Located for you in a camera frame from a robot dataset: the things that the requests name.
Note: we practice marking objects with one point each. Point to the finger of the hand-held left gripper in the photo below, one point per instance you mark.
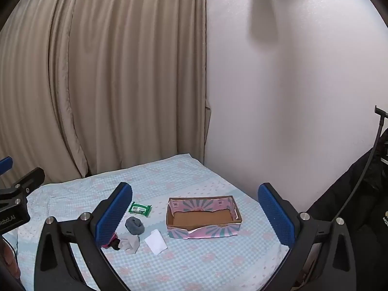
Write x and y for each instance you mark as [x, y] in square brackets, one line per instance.
[5, 165]
[28, 180]

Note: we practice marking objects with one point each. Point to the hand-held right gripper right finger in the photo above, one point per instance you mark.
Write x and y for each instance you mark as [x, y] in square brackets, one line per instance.
[275, 215]

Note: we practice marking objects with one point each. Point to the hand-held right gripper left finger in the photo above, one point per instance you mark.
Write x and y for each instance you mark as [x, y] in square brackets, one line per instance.
[115, 215]

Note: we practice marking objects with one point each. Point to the dark grey sock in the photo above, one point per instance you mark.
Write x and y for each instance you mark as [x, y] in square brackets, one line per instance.
[134, 225]

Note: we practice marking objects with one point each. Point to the pink and black cloth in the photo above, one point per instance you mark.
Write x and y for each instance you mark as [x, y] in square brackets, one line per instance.
[113, 242]

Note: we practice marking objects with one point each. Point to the light grey sock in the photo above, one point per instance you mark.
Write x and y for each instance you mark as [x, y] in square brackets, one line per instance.
[130, 245]

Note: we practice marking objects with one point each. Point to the white cloth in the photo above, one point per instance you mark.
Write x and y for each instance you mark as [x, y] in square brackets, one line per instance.
[156, 242]

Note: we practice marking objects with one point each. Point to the pink patterned cardboard box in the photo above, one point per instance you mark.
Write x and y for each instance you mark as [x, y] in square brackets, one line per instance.
[200, 216]

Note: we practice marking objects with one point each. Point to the person's left hand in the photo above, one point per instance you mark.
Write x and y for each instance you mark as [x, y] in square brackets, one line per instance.
[5, 253]

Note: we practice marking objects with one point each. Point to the green wet wipes packet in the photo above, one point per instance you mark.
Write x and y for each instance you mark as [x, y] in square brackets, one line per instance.
[140, 209]

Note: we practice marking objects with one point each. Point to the light blue checked bed sheet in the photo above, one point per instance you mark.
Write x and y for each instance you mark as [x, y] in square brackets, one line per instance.
[194, 263]

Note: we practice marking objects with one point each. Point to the black coat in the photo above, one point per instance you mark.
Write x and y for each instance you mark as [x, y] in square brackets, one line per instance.
[366, 194]

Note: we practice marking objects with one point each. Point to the black stand rod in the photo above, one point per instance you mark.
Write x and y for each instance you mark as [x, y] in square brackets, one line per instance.
[371, 157]

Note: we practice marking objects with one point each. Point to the beige curtain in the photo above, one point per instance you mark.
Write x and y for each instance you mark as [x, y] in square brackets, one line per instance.
[106, 75]

